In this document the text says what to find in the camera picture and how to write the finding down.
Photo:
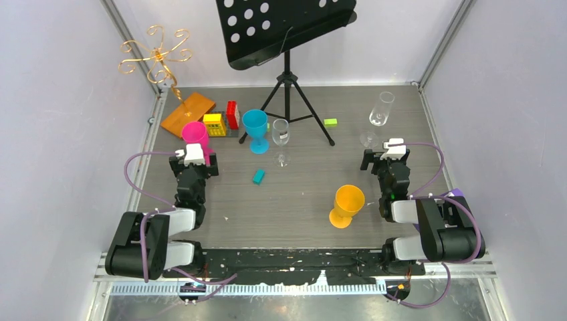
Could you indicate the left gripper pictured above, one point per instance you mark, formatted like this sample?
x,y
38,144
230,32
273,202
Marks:
x,y
177,164

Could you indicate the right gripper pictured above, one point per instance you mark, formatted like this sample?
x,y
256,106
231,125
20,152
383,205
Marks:
x,y
372,156

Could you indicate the gold wine glass rack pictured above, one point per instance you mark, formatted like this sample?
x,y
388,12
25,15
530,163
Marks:
x,y
189,109

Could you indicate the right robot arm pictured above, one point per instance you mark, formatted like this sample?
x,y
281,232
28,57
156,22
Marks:
x,y
447,229

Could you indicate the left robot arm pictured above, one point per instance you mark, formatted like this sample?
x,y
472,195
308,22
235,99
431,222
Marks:
x,y
142,246

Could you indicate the tall clear flute glass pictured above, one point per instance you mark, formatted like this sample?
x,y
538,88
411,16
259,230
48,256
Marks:
x,y
377,118

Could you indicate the small clear wine glass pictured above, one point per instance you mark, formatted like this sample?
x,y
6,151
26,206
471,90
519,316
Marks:
x,y
280,136

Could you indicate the pink plastic goblet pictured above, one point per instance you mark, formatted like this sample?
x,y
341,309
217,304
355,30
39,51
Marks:
x,y
196,133

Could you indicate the orange plastic goblet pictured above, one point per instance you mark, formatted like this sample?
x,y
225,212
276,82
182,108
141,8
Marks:
x,y
348,201

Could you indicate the yellow toy block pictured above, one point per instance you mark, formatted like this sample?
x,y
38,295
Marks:
x,y
215,125

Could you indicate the teal toy block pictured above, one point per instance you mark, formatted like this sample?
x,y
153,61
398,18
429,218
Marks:
x,y
258,177

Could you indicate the purple tape dispenser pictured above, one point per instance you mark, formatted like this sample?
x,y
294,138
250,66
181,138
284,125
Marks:
x,y
453,193

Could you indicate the red toy block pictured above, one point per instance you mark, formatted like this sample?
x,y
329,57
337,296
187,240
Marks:
x,y
233,115

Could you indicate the light green toy block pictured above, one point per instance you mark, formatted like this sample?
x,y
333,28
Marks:
x,y
330,122

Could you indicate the blue plastic goblet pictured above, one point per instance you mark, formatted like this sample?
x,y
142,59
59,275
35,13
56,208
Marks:
x,y
255,123

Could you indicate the black music stand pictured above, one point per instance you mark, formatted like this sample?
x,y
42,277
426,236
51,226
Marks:
x,y
256,32

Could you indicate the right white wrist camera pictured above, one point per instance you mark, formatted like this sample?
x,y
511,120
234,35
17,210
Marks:
x,y
394,149

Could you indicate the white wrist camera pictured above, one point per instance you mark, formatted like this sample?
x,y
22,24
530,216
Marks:
x,y
192,154
394,149

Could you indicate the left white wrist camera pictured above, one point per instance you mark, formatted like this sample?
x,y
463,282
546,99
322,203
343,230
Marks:
x,y
192,154

